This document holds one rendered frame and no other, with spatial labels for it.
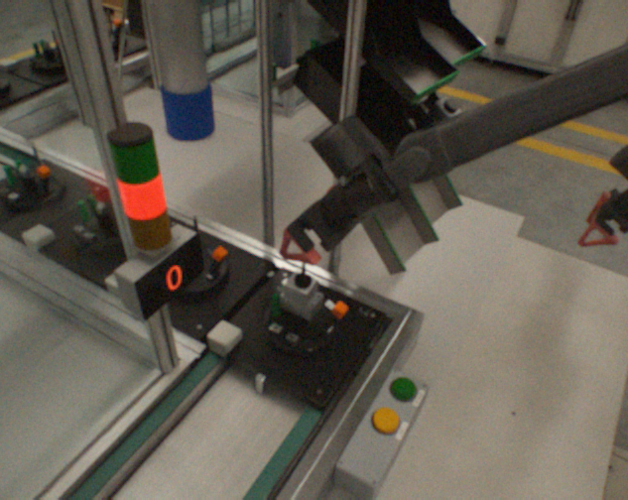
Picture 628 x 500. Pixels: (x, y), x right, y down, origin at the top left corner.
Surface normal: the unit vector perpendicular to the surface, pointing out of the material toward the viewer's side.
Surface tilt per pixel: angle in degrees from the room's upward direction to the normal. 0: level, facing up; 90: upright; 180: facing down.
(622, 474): 0
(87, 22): 90
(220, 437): 0
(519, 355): 0
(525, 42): 90
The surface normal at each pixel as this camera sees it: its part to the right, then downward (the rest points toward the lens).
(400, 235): 0.56, -0.20
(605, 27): -0.53, 0.55
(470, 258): 0.04, -0.75
